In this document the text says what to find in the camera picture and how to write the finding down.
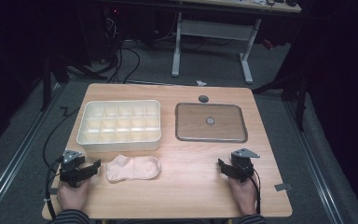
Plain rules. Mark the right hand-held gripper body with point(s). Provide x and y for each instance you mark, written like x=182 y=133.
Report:
x=245 y=165

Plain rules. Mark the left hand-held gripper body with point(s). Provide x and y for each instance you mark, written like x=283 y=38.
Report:
x=70 y=166

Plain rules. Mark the pale pink sock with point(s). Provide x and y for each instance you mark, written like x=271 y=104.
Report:
x=133 y=168

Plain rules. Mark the cream divided storage box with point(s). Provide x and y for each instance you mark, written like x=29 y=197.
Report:
x=119 y=124

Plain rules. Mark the person's left hand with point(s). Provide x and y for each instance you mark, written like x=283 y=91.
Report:
x=73 y=197

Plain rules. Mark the person's right hand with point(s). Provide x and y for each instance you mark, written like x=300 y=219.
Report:
x=245 y=196

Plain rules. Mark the grey tape piece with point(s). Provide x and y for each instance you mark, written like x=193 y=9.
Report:
x=283 y=187

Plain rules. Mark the white paper scrap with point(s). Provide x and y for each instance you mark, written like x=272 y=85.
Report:
x=201 y=83

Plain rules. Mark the black metal stand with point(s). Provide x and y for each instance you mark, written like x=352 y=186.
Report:
x=51 y=81
x=292 y=90

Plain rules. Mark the metal floor rail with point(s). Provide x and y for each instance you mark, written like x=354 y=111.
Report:
x=15 y=155
x=317 y=168

